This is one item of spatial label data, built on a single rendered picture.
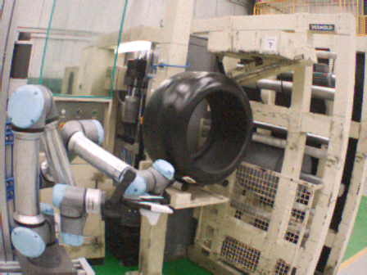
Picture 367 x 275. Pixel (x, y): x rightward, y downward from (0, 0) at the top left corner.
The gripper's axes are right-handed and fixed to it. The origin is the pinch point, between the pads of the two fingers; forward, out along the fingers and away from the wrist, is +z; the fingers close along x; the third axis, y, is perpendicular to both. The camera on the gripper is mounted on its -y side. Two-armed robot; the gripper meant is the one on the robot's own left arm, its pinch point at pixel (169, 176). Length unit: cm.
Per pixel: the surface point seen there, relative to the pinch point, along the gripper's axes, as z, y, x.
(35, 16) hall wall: 698, 373, 587
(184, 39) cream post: 65, 62, -7
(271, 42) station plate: 42, 49, -58
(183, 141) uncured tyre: 14.0, 11.4, -5.5
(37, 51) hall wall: 704, 254, 607
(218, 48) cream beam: 69, 52, -25
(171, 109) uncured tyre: 14.5, 26.9, -3.9
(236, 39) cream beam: 60, 55, -38
